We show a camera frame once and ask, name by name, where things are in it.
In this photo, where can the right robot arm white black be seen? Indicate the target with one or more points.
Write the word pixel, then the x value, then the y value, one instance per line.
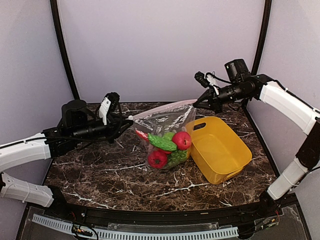
pixel 270 92

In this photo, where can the black frame post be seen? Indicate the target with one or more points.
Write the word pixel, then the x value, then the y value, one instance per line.
pixel 262 36
pixel 62 49

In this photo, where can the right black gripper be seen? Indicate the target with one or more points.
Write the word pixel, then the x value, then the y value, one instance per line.
pixel 214 103

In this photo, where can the clear zip top bag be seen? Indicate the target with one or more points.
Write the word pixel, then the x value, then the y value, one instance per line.
pixel 171 117

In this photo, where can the green grape bunch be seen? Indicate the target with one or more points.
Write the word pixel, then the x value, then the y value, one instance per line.
pixel 177 157

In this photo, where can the left black frame post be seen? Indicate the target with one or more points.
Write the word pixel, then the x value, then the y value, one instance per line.
pixel 62 49

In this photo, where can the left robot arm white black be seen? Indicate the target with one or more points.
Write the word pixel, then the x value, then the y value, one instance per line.
pixel 50 143

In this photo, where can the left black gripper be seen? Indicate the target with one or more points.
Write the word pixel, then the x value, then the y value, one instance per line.
pixel 113 126

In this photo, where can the black front rail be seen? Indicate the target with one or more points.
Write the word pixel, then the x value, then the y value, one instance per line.
pixel 237 216

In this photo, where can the red tomato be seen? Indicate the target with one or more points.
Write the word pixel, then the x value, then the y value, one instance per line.
pixel 157 159

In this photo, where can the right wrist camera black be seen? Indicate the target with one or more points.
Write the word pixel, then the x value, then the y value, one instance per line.
pixel 235 73

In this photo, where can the red chili pepper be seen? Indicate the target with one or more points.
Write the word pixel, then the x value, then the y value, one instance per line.
pixel 142 135

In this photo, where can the red pomegranate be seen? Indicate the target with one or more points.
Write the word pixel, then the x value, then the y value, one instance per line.
pixel 182 140

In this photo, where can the grey slotted cable duct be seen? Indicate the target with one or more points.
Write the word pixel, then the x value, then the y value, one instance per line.
pixel 117 231

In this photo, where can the right black frame post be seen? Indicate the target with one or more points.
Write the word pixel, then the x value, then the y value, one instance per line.
pixel 262 36

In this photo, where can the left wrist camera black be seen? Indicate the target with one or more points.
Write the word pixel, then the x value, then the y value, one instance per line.
pixel 75 113

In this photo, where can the green apple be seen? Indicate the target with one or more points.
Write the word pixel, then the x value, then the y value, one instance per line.
pixel 168 136

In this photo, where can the green bitter gourd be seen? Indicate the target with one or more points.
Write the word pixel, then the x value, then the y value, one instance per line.
pixel 162 143

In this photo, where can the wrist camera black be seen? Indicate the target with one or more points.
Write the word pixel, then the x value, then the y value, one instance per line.
pixel 75 113
pixel 235 73

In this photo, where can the yellow plastic basket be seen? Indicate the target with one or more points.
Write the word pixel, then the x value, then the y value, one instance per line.
pixel 217 150

